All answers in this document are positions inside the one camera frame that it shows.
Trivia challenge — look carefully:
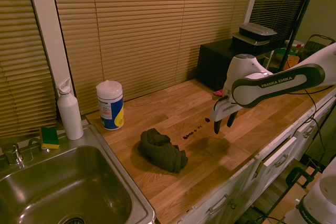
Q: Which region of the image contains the white open drawer front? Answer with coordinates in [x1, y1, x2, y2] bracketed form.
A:
[263, 135, 298, 167]

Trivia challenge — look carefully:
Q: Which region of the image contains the black screw clamp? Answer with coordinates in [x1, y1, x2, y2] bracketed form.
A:
[285, 165, 320, 189]

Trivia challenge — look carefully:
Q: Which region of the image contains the green and yellow sponge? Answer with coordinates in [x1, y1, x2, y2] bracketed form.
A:
[39, 126, 60, 151]

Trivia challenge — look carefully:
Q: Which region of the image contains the metal faucet handle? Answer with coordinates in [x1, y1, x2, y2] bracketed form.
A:
[2, 142, 26, 167]

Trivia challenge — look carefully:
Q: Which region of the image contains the black food container clear lid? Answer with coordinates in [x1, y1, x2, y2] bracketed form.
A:
[231, 32, 271, 52]
[238, 22, 278, 42]

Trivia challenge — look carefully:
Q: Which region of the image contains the white water bottle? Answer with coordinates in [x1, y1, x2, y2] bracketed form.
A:
[56, 77, 85, 141]

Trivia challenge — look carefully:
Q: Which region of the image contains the black camera stand pole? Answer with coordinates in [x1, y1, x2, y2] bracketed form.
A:
[278, 0, 322, 72]

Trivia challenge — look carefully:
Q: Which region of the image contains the white kitchen cabinet base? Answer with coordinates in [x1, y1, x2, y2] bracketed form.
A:
[181, 87, 336, 224]

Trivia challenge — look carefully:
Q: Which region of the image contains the white wipes canister blue label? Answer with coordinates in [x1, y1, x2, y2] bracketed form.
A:
[96, 79, 125, 131]

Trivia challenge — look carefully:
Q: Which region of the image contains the orange box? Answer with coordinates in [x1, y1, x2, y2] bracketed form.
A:
[285, 54, 300, 69]

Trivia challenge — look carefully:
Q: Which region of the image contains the dark shaded window blind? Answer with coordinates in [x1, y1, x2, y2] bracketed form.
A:
[249, 0, 315, 49]

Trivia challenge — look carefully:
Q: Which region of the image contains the dark green towel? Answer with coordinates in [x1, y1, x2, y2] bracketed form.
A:
[137, 127, 189, 174]

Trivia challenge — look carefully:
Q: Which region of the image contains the wide beige window blind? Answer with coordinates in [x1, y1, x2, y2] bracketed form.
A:
[49, 0, 257, 115]

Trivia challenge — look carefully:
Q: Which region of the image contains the black storage cabinet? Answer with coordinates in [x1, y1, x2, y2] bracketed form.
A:
[198, 38, 275, 91]

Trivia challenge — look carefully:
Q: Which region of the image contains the narrow beige window blind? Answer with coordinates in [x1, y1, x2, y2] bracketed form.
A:
[0, 0, 58, 140]

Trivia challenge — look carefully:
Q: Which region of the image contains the white window frame post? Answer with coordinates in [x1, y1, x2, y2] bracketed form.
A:
[24, 0, 77, 99]

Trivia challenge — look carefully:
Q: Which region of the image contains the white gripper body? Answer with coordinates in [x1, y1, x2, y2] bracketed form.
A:
[209, 99, 241, 123]

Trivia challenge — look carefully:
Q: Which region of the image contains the stainless steel sink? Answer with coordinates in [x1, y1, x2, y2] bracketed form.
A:
[0, 124, 157, 224]

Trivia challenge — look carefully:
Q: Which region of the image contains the black cable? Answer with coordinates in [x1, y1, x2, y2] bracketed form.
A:
[301, 87, 336, 172]

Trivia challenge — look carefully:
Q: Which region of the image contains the white plastic bucket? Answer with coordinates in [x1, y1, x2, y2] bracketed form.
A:
[284, 39, 306, 52]

